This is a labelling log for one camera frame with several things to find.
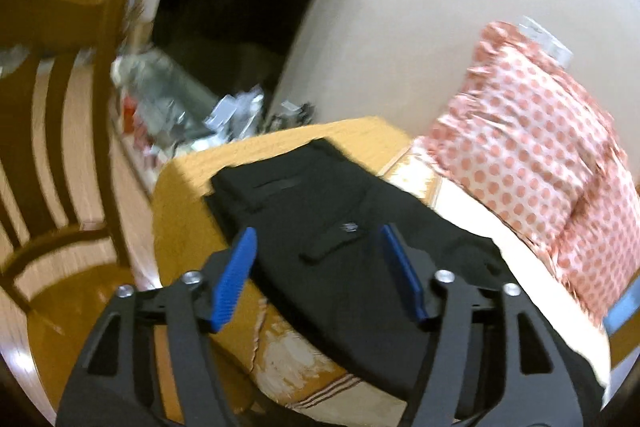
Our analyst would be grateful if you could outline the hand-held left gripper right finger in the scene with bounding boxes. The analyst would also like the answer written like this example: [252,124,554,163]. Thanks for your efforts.
[378,224,586,427]

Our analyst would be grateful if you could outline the wooden chair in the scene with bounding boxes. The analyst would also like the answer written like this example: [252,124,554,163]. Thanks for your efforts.
[0,0,166,408]

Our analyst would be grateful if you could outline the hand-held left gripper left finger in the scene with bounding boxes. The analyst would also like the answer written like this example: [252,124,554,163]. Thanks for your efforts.
[55,227,259,427]

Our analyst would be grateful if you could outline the polka dot pillow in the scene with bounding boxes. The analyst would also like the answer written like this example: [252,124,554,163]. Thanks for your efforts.
[411,21,640,325]

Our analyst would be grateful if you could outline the black pants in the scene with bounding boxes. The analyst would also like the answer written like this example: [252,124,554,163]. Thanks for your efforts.
[206,138,606,427]

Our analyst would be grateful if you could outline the black television screen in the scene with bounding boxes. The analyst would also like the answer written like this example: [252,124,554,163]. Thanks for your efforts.
[150,0,348,118]

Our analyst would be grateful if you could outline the orange patterned bed blanket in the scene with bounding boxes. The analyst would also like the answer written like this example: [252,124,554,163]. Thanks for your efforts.
[151,117,613,425]

